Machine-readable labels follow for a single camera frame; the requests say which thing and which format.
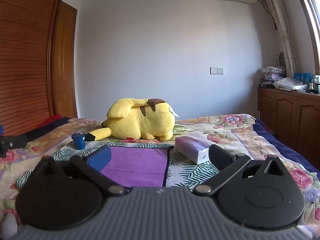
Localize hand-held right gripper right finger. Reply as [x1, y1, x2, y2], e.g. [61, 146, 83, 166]
[194, 144, 291, 196]

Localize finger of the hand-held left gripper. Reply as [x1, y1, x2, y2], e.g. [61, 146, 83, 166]
[0, 126, 28, 158]

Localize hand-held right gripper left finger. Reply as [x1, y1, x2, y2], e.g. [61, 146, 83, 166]
[32, 145, 129, 196]

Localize purple towel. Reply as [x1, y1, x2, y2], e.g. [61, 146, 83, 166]
[100, 146, 175, 188]

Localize small blue jar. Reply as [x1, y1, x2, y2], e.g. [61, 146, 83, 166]
[71, 132, 87, 150]

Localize purple white tissue pack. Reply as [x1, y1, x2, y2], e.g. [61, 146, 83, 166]
[175, 136, 213, 165]

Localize leaf print white cloth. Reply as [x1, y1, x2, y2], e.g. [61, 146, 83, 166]
[16, 140, 221, 188]

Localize dark cloth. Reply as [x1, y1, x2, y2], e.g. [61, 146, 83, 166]
[24, 117, 72, 142]

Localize red cloth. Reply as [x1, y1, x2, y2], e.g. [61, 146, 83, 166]
[37, 114, 63, 128]

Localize yellow plush toy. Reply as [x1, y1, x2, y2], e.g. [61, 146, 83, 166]
[101, 97, 179, 142]

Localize navy blue blanket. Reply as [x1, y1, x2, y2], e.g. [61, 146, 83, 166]
[254, 119, 320, 173]

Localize wooden cabinet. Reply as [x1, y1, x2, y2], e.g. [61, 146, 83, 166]
[257, 86, 320, 166]

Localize wooden louvered wardrobe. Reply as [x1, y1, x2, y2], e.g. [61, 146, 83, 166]
[0, 0, 68, 137]

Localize pile of folded cloths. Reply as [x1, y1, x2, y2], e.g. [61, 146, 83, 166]
[259, 66, 287, 89]

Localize wooden door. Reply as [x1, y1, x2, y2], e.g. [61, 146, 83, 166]
[51, 1, 78, 119]

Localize white plastic bag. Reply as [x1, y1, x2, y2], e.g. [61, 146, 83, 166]
[272, 77, 308, 91]

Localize blue box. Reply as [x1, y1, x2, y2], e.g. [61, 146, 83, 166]
[294, 72, 312, 84]

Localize small bottles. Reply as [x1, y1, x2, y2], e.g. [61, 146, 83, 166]
[309, 75, 320, 93]

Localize patterned beige curtain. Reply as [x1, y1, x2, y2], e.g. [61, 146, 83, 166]
[257, 0, 299, 77]

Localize wooden window frame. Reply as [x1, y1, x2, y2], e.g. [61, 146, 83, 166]
[291, 0, 320, 75]

